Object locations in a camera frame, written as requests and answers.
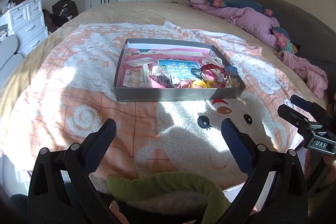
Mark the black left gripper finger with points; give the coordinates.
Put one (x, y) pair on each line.
(252, 204)
(83, 159)

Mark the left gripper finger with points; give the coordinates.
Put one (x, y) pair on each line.
(316, 111)
(295, 118)

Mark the pearl white hair clip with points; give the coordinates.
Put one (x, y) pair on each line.
(232, 82)

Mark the earring card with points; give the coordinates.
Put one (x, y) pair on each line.
(133, 78)

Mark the brown strap wrist watch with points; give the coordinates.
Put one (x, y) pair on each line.
(212, 72)

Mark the grey cardboard box pink lining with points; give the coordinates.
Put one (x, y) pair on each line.
(181, 58)

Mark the bag of dark beads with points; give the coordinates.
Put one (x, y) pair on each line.
(163, 77)

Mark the blue small box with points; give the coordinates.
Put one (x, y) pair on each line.
(231, 69)

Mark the clear bag with printed label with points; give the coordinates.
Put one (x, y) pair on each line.
(136, 63)

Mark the person right hand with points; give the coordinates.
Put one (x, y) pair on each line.
(331, 175)

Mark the pink knitted blanket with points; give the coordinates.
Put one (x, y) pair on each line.
(314, 77)

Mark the green fleece sleeve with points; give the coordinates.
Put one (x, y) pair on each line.
(171, 193)

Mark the peach white fleece blanket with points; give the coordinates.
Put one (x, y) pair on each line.
(72, 95)

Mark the grey headboard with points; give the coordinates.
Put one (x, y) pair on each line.
(315, 39)

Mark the purple quilt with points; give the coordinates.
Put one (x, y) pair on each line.
(251, 21)

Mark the floral dark pillow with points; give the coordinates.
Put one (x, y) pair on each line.
(283, 41)

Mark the white drawer cabinet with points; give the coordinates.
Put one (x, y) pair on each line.
(26, 21)

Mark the black bag on floor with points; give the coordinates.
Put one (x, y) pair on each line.
(63, 11)

